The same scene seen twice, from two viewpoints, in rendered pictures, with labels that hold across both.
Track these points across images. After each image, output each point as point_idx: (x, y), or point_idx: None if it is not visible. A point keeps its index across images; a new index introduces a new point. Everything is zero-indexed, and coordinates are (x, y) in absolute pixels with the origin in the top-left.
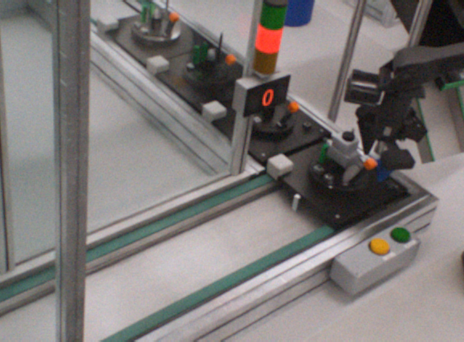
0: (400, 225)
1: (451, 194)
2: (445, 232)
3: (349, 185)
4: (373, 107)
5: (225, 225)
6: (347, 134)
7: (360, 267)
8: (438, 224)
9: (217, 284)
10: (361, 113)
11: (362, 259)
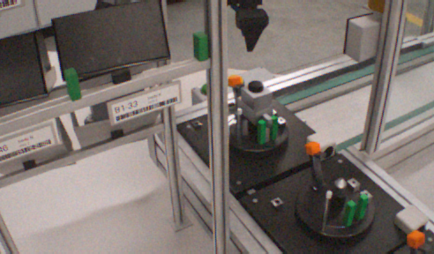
0: (205, 98)
1: (92, 195)
2: (132, 154)
3: None
4: (250, 11)
5: None
6: (258, 84)
7: (258, 70)
8: (133, 162)
9: (369, 70)
10: (265, 11)
11: (253, 75)
